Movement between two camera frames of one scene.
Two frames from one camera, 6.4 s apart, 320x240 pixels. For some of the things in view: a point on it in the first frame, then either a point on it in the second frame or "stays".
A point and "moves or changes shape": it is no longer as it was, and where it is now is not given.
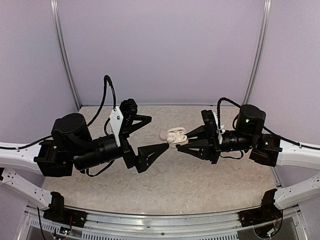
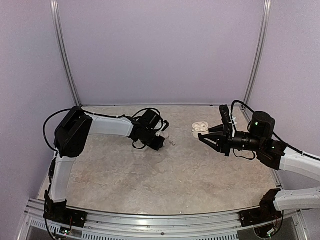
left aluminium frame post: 54,10 stays
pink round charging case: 163,136 stays
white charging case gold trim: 176,135 moves or changes shape
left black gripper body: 129,154 to 148,140
